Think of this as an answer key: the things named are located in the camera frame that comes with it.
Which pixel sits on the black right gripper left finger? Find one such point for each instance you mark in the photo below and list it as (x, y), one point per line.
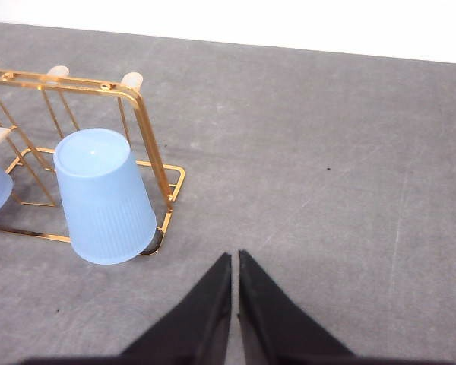
(196, 332)

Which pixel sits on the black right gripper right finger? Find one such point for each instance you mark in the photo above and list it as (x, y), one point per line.
(277, 329)

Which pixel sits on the gold wire cup rack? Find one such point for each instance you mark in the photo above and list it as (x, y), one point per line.
(43, 106)

